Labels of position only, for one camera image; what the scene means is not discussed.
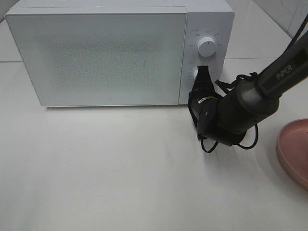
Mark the pink round plate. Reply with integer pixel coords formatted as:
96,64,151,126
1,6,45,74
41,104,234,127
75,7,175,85
276,118,308,190

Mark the white lower microwave knob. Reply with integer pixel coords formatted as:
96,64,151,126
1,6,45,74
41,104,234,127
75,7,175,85
192,69,198,81

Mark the white microwave oven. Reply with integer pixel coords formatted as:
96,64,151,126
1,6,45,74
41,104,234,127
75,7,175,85
5,0,235,107

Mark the white upper microwave knob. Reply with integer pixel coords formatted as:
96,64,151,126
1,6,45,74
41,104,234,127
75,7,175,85
197,35,217,57

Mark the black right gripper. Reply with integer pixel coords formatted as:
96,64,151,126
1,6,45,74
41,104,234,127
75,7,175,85
188,65,225,135

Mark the white microwave door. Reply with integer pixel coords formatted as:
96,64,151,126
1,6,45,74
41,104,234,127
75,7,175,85
7,13,186,107

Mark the white microwave knob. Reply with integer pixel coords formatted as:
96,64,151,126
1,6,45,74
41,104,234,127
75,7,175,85
197,35,217,57
192,69,198,81

